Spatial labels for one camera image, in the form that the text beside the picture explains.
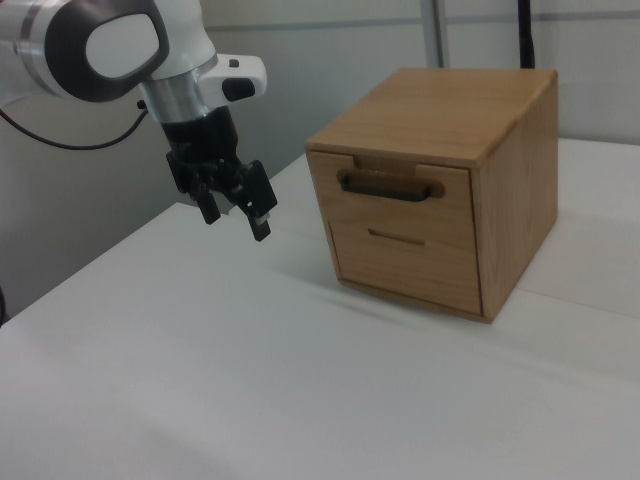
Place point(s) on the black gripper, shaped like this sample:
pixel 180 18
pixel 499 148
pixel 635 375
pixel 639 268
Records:
pixel 202 140

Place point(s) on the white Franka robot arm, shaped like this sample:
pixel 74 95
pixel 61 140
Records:
pixel 125 45

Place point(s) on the wooden drawer with slot grip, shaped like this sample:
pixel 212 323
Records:
pixel 400 270

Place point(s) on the wooden drawer cabinet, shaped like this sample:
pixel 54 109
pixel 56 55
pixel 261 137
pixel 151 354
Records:
pixel 520 200

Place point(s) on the black pole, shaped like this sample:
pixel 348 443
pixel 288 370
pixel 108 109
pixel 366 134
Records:
pixel 526 40

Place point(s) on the grey partition post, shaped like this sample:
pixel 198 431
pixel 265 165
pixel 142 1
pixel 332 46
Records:
pixel 434 35

